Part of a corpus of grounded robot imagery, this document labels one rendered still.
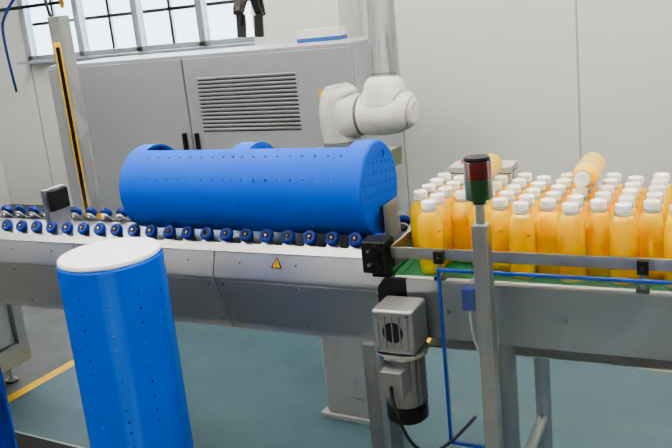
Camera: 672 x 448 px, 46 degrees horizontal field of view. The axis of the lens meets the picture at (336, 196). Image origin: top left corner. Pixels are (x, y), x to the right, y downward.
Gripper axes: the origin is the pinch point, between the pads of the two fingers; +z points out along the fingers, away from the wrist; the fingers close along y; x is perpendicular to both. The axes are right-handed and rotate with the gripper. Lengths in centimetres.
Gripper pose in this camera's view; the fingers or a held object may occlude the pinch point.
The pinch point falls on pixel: (250, 33)
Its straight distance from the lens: 261.2
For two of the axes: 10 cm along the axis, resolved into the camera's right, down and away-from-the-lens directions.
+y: 3.1, -2.0, 9.3
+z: 0.3, 9.8, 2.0
